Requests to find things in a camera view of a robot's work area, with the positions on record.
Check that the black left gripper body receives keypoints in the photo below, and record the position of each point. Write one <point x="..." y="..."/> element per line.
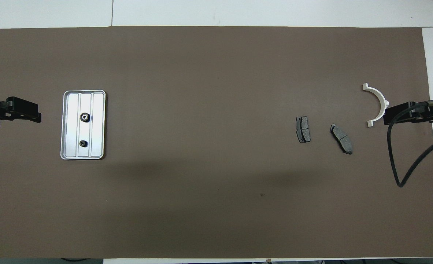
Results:
<point x="22" y="106"/>

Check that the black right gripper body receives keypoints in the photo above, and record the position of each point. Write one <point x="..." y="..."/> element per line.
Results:
<point x="407" y="112"/>

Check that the black nut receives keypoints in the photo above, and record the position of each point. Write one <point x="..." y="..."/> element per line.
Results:
<point x="85" y="117"/>

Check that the small black bearing gear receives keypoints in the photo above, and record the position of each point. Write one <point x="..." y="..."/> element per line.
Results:
<point x="83" y="143"/>

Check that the silver metal tray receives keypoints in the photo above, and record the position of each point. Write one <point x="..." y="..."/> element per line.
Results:
<point x="92" y="146"/>

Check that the long dark brake pad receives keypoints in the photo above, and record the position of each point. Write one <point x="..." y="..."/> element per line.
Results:
<point x="343" y="139"/>

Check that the short dark brake pad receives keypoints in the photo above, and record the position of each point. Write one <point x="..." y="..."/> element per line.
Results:
<point x="304" y="124"/>

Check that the brown table mat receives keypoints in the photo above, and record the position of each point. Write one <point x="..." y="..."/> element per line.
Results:
<point x="216" y="183"/>

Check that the white semicircular bracket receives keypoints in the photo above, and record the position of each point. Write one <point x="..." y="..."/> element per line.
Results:
<point x="379" y="99"/>

